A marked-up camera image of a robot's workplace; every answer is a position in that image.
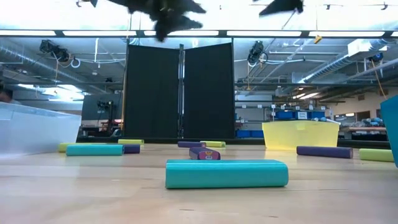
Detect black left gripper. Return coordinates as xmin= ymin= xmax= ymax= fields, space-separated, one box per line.
xmin=107 ymin=0 xmax=206 ymax=43

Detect purple foam block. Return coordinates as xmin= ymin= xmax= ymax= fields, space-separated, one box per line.
xmin=296 ymin=146 xmax=354 ymax=159
xmin=123 ymin=144 xmax=141 ymax=154
xmin=177 ymin=141 xmax=206 ymax=148

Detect green foam block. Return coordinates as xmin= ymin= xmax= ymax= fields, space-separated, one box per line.
xmin=359 ymin=148 xmax=395 ymax=163
xmin=200 ymin=141 xmax=226 ymax=148
xmin=58 ymin=142 xmax=108 ymax=153
xmin=118 ymin=139 xmax=145 ymax=146

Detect purple block with pig face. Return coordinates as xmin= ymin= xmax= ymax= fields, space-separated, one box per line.
xmin=188 ymin=146 xmax=221 ymax=161

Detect teal foam block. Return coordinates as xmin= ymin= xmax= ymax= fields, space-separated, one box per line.
xmin=165 ymin=159 xmax=289 ymax=190
xmin=65 ymin=144 xmax=125 ymax=157

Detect metal partition pole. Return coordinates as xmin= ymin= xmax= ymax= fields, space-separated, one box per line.
xmin=177 ymin=43 xmax=186 ymax=139

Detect black partition panel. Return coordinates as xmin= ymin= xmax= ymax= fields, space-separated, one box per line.
xmin=183 ymin=42 xmax=236 ymax=139
xmin=124 ymin=44 xmax=181 ymax=139

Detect blue storage bins row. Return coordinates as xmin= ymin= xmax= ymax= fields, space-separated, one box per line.
xmin=275 ymin=110 xmax=326 ymax=121

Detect yellow plastic bin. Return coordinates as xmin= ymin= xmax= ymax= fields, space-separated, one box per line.
xmin=261 ymin=120 xmax=340 ymax=151

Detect blue floor crates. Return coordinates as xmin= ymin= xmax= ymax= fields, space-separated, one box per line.
xmin=235 ymin=129 xmax=265 ymax=139

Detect blue plastic bin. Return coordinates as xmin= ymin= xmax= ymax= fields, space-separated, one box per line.
xmin=380 ymin=95 xmax=398 ymax=168

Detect clear plastic bin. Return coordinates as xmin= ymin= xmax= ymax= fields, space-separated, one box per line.
xmin=0 ymin=101 xmax=82 ymax=156

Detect person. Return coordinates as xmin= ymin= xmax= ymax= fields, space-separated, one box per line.
xmin=0 ymin=88 xmax=19 ymax=105

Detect hanging black cable reel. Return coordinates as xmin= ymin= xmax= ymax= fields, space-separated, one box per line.
xmin=248 ymin=40 xmax=269 ymax=65
xmin=39 ymin=39 xmax=71 ymax=63

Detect silver ventilation duct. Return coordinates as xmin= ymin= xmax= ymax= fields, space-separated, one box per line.
xmin=292 ymin=39 xmax=389 ymax=84

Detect yellow hanging cord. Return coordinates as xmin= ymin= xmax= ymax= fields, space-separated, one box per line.
xmin=369 ymin=58 xmax=388 ymax=101

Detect black table frame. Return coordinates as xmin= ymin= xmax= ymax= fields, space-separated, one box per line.
xmin=76 ymin=136 xmax=391 ymax=149

